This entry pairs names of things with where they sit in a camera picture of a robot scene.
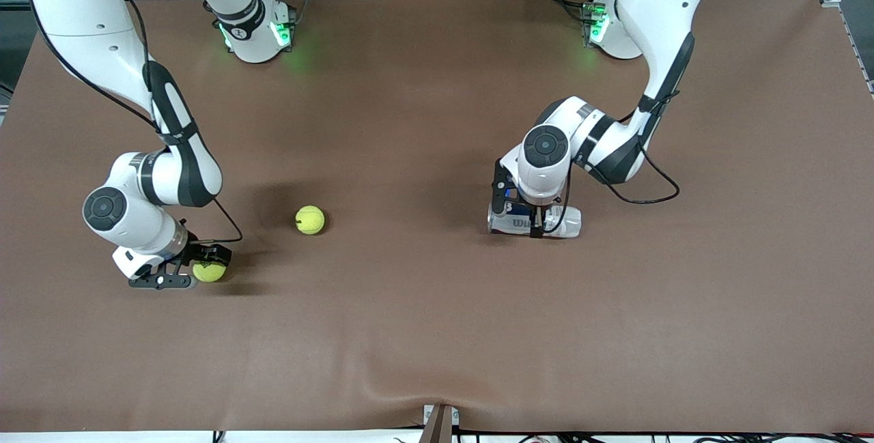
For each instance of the yellow tennis ball large print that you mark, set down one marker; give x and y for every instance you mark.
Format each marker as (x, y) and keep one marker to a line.
(209, 272)

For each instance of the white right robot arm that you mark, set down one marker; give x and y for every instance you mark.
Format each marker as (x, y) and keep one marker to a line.
(75, 20)

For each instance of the yellow tennis ball small print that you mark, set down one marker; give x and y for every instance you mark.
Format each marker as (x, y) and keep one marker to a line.
(310, 220)

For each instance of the clear Wilson tennis ball can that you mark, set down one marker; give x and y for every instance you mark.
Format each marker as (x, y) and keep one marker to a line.
(512, 226)

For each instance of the wooden camera mount post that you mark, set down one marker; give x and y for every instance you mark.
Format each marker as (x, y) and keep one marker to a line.
(438, 424)

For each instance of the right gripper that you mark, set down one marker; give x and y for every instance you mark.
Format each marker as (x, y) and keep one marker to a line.
(199, 252)

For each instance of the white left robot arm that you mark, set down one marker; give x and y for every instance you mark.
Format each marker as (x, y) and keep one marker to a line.
(655, 13)

